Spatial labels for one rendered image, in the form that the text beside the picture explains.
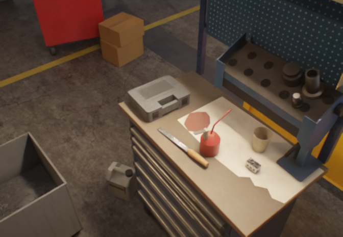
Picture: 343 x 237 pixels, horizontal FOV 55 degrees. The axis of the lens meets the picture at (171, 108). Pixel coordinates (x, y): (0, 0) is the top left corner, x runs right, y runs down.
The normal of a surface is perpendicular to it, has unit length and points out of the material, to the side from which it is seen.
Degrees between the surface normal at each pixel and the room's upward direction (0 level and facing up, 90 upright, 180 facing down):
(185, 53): 0
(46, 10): 90
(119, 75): 0
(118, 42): 90
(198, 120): 16
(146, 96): 0
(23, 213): 90
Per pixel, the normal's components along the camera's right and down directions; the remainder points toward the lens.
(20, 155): 0.65, 0.51
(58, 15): 0.37, 0.62
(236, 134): 0.00, -0.75
